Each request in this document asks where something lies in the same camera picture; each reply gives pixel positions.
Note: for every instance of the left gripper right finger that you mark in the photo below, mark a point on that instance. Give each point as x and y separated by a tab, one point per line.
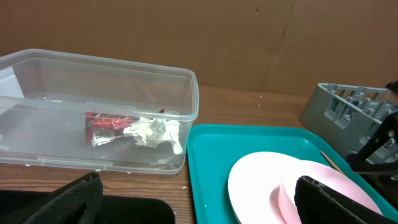
318	204

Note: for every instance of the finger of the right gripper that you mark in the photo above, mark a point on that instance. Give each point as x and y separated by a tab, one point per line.
386	130

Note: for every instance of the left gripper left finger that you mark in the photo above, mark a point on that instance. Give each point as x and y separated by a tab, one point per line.
76	202

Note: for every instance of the pink bowl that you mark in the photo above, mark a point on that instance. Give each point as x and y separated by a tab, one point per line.
324	174

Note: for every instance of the pink round plate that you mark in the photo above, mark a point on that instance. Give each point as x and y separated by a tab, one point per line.
253	186

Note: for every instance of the red snack wrapper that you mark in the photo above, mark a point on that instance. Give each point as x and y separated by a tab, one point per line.
102	128

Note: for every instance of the white napkin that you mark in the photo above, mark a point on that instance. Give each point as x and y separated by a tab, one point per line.
151	132

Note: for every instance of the grey dishwasher rack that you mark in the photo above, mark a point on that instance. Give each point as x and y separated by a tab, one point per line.
346	116

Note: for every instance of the right wooden chopstick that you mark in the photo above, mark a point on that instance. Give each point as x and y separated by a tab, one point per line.
331	162

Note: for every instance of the black rectangular tray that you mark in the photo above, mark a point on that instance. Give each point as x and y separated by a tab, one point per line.
114	209

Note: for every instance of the clear plastic bin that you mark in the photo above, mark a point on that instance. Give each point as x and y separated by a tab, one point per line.
45	95

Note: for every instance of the teal serving tray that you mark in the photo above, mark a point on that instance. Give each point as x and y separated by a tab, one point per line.
213	149

